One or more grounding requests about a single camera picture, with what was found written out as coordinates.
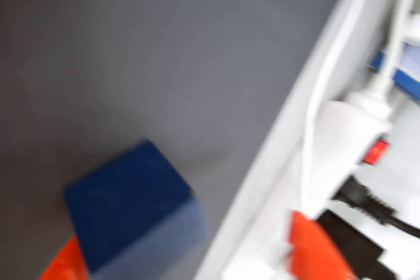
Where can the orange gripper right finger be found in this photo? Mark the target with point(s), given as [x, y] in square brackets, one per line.
[311, 253]

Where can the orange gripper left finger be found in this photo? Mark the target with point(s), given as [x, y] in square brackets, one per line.
[67, 265]

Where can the blue cube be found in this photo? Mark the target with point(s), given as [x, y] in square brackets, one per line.
[131, 204]

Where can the black power adapter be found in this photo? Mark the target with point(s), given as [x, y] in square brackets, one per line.
[354, 244]

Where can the black plug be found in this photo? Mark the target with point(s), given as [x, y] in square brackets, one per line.
[357, 194]

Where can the white power strip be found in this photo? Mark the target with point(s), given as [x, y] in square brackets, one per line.
[344, 135]

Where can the blue framed object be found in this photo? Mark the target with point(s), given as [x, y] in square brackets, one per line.
[407, 80]

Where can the dark grey mat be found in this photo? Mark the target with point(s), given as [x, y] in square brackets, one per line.
[147, 63]

